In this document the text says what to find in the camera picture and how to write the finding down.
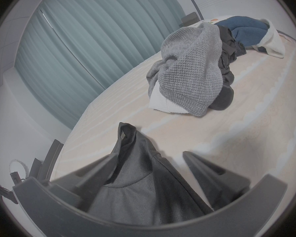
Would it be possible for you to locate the black T-shirt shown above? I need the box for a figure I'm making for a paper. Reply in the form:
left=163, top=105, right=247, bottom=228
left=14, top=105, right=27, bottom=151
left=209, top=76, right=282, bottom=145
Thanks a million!
left=87, top=122, right=214, bottom=225

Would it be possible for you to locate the white printed pillow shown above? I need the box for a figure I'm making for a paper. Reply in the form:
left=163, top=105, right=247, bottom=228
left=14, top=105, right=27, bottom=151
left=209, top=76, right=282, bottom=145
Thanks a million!
left=200, top=17, right=220, bottom=25

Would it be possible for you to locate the grey bedside table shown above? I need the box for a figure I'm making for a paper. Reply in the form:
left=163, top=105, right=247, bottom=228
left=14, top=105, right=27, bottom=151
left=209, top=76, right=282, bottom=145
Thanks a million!
left=179, top=12, right=199, bottom=28

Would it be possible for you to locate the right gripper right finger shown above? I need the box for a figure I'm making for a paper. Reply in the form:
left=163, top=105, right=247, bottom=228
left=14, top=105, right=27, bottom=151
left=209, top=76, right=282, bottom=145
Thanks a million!
left=183, top=151, right=251, bottom=210

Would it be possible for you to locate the bed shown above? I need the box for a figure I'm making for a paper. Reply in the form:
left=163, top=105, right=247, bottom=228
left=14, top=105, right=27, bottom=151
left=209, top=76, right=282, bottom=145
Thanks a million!
left=50, top=0, right=296, bottom=212

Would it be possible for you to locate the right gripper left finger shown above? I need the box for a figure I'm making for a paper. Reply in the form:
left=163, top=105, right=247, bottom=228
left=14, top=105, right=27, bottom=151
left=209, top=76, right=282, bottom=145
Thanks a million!
left=49, top=153, right=119, bottom=213

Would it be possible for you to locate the blue-green curtain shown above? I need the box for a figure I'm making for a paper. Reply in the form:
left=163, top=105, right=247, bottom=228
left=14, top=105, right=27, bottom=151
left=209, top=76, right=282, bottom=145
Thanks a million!
left=38, top=0, right=188, bottom=91
left=14, top=8, right=106, bottom=130

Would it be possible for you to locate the pile of clothes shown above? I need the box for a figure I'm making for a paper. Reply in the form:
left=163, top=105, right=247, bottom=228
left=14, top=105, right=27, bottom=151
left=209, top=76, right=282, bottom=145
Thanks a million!
left=146, top=16, right=286, bottom=117

